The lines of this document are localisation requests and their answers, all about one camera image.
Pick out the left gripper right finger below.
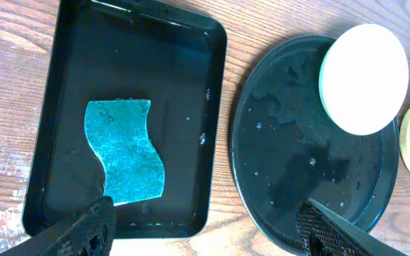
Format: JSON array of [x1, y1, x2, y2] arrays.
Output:
[[296, 198, 406, 256]]

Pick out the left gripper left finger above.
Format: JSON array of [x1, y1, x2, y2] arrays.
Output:
[[0, 196, 117, 256]]

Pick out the green scrubbing sponge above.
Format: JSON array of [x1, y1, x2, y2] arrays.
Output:
[[84, 99, 165, 205]]

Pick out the round black tray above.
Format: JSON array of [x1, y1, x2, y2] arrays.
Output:
[[231, 35, 399, 255]]

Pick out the black rectangular tray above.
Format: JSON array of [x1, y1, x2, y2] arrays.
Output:
[[22, 1, 227, 239]]

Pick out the mint plate at back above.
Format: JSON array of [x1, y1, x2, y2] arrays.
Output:
[[318, 23, 409, 136]]

